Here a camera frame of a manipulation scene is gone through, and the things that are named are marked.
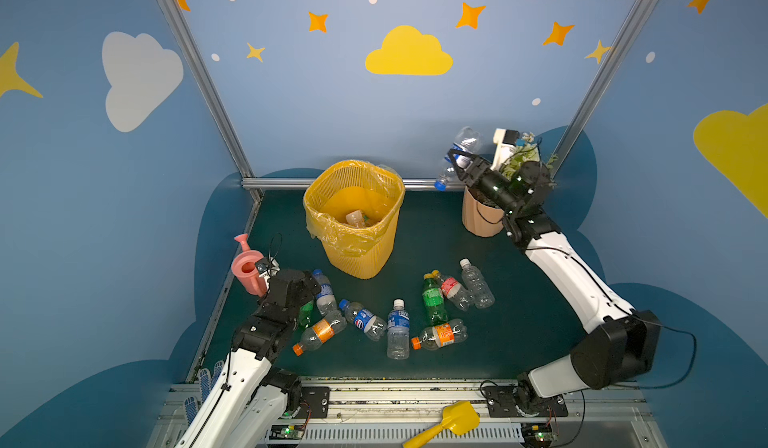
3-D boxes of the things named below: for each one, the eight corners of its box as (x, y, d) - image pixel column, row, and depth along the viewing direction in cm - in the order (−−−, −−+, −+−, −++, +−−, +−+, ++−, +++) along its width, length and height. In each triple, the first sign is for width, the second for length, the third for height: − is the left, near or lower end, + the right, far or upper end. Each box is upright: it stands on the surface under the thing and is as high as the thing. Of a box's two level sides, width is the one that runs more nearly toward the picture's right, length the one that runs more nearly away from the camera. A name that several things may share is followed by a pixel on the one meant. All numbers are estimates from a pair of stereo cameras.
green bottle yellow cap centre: (424, 326, 87) (426, 321, 84) (420, 276, 98) (421, 270, 95) (445, 326, 87) (447, 321, 84) (439, 276, 98) (441, 270, 95)
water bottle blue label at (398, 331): (387, 359, 81) (387, 356, 78) (387, 303, 91) (387, 298, 89) (411, 359, 81) (412, 356, 78) (408, 303, 91) (409, 298, 89)
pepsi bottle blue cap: (335, 313, 89) (334, 308, 87) (347, 298, 92) (346, 294, 90) (377, 344, 84) (377, 340, 81) (389, 327, 87) (389, 324, 84)
